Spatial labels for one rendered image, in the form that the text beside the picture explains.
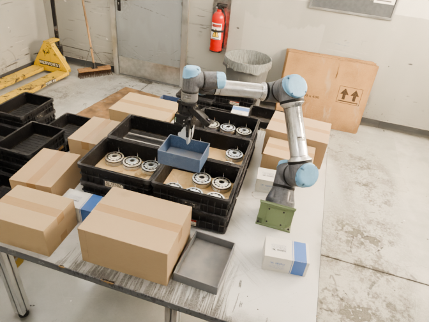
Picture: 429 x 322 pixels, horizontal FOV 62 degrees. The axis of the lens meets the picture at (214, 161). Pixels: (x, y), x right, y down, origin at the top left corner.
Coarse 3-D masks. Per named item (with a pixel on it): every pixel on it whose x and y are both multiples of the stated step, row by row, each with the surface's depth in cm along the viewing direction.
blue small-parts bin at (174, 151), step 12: (168, 144) 170; (180, 144) 172; (192, 144) 170; (204, 144) 168; (168, 156) 159; (180, 156) 157; (192, 156) 168; (204, 156) 162; (180, 168) 160; (192, 168) 158
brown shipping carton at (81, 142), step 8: (96, 120) 230; (104, 120) 231; (112, 120) 232; (80, 128) 220; (88, 128) 221; (96, 128) 222; (104, 128) 223; (112, 128) 223; (72, 136) 212; (80, 136) 213; (88, 136) 214; (96, 136) 214; (104, 136) 215; (72, 144) 212; (80, 144) 210; (88, 144) 209; (72, 152) 215; (80, 152) 213
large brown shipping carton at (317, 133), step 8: (280, 112) 255; (272, 120) 244; (280, 120) 245; (304, 120) 249; (312, 120) 250; (272, 128) 234; (280, 128) 235; (312, 128) 240; (320, 128) 241; (328, 128) 242; (272, 136) 235; (280, 136) 233; (312, 136) 231; (320, 136) 232; (328, 136) 233; (264, 144) 240; (312, 144) 228; (320, 144) 226; (320, 152) 229; (320, 160) 232
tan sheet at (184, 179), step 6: (174, 174) 195; (180, 174) 196; (186, 174) 196; (192, 174) 197; (168, 180) 190; (174, 180) 191; (180, 180) 191; (186, 180) 192; (186, 186) 188; (192, 186) 188; (210, 186) 190; (204, 192) 185; (228, 192) 187; (228, 198) 183
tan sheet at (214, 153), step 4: (212, 148) 221; (212, 152) 217; (216, 152) 218; (220, 152) 218; (224, 152) 218; (212, 156) 214; (216, 156) 214; (220, 156) 214; (224, 156) 215; (244, 156) 217; (224, 160) 211; (240, 164) 209
